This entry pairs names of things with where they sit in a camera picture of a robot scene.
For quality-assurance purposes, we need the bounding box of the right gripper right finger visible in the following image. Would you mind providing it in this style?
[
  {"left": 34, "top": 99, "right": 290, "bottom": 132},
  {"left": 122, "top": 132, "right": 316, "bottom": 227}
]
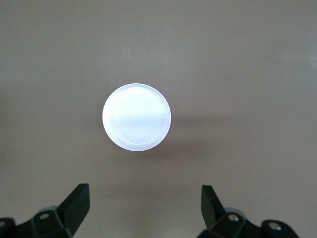
[{"left": 201, "top": 185, "right": 226, "bottom": 231}]

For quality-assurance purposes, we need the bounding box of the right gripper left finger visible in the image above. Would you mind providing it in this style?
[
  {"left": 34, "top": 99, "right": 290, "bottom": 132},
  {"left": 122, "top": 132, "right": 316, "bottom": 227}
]
[{"left": 55, "top": 183, "right": 90, "bottom": 235}]

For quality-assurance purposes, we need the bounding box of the pale pink round plate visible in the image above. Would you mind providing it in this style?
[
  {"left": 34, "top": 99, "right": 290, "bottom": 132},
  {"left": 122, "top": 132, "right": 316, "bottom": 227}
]
[{"left": 102, "top": 82, "right": 172, "bottom": 152}]

